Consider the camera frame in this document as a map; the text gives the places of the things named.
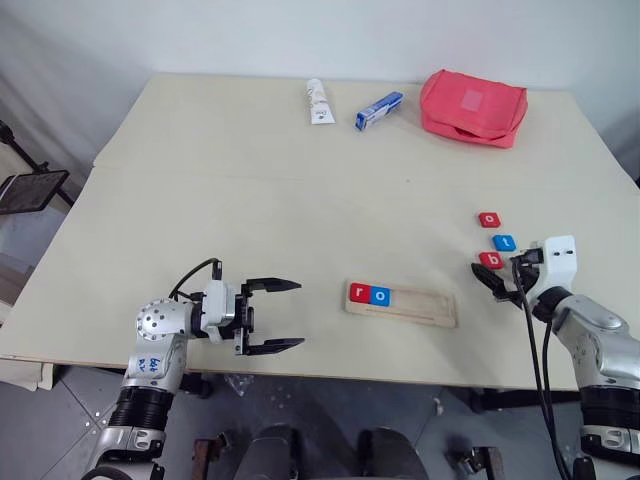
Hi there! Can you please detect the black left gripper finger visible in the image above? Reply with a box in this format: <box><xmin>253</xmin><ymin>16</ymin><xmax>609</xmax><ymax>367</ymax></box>
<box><xmin>244</xmin><ymin>337</ymin><xmax>307</xmax><ymax>358</ymax></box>
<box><xmin>244</xmin><ymin>277</ymin><xmax>303</xmax><ymax>297</ymax></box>

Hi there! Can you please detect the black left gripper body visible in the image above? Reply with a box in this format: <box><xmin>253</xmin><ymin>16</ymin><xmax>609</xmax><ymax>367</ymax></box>
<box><xmin>230</xmin><ymin>282</ymin><xmax>258</xmax><ymax>357</ymax></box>

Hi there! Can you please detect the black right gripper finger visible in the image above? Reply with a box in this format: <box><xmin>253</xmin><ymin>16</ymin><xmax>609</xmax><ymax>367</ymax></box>
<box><xmin>492</xmin><ymin>285</ymin><xmax>524</xmax><ymax>308</ymax></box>
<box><xmin>471</xmin><ymin>262</ymin><xmax>509</xmax><ymax>294</ymax></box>

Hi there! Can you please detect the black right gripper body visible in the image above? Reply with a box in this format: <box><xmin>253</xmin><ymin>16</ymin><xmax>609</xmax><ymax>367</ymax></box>
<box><xmin>503</xmin><ymin>263</ymin><xmax>544</xmax><ymax>307</ymax></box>

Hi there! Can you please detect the wooden letter tray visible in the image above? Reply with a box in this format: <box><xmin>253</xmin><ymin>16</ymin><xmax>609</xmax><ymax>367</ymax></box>
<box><xmin>343</xmin><ymin>279</ymin><xmax>459</xmax><ymax>330</ymax></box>

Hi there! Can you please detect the clear plastic bag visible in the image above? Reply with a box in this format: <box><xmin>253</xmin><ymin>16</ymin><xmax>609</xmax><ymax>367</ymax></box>
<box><xmin>223</xmin><ymin>373</ymin><xmax>257</xmax><ymax>398</ymax></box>

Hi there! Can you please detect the black table leg base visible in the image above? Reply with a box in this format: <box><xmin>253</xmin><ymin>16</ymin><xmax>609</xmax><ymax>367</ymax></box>
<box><xmin>178</xmin><ymin>370</ymin><xmax>212</xmax><ymax>400</ymax></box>

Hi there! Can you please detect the black table crossbar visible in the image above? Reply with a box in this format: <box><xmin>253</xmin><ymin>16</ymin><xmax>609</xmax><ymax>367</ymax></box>
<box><xmin>468</xmin><ymin>388</ymin><xmax>582</xmax><ymax>413</ymax></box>

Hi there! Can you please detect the rusty brown caster foot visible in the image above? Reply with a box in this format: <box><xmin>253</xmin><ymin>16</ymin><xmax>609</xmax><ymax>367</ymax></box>
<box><xmin>448</xmin><ymin>445</ymin><xmax>504</xmax><ymax>477</ymax></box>
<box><xmin>193</xmin><ymin>432</ymin><xmax>232</xmax><ymax>470</ymax></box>

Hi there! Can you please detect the pink fabric pouch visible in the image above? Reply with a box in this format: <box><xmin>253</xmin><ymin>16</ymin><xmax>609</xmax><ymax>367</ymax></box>
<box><xmin>418</xmin><ymin>69</ymin><xmax>530</xmax><ymax>150</ymax></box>

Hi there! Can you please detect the white squeeze tube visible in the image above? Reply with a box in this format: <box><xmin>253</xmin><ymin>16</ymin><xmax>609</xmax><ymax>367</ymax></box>
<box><xmin>304</xmin><ymin>78</ymin><xmax>336</xmax><ymax>127</ymax></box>

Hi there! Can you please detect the blue white toothpaste box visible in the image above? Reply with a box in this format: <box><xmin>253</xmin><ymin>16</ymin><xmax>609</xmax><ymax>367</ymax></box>
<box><xmin>355</xmin><ymin>91</ymin><xmax>406</xmax><ymax>132</ymax></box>

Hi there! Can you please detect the black flat panel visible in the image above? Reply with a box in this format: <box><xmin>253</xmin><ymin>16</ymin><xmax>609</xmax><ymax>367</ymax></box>
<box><xmin>0</xmin><ymin>169</ymin><xmax>71</xmax><ymax>217</ymax></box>

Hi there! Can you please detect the black metal stand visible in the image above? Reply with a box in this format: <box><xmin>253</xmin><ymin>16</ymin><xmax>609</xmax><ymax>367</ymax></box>
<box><xmin>0</xmin><ymin>119</ymin><xmax>77</xmax><ymax>207</ymax></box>

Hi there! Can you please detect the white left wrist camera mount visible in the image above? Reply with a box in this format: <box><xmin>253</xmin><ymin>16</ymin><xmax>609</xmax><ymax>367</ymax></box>
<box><xmin>201</xmin><ymin>279</ymin><xmax>237</xmax><ymax>345</ymax></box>

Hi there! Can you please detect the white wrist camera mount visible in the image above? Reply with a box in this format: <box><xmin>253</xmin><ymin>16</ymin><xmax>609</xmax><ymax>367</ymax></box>
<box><xmin>537</xmin><ymin>234</ymin><xmax>578</xmax><ymax>297</ymax></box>
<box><xmin>201</xmin><ymin>279</ymin><xmax>237</xmax><ymax>345</ymax></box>

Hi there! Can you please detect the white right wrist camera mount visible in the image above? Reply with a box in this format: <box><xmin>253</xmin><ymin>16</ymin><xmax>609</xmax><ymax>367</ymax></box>
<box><xmin>537</xmin><ymin>234</ymin><xmax>578</xmax><ymax>297</ymax></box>

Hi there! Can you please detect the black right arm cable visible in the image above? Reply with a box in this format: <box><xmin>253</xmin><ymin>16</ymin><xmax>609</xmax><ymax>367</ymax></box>
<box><xmin>508</xmin><ymin>247</ymin><xmax>572</xmax><ymax>480</ymax></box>

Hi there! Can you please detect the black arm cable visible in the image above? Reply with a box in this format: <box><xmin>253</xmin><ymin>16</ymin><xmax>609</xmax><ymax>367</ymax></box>
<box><xmin>168</xmin><ymin>257</ymin><xmax>224</xmax><ymax>301</ymax></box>
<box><xmin>508</xmin><ymin>247</ymin><xmax>572</xmax><ymax>480</ymax></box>

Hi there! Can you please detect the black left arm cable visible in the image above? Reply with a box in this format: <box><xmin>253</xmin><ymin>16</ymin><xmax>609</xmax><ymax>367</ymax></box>
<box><xmin>168</xmin><ymin>257</ymin><xmax>224</xmax><ymax>301</ymax></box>

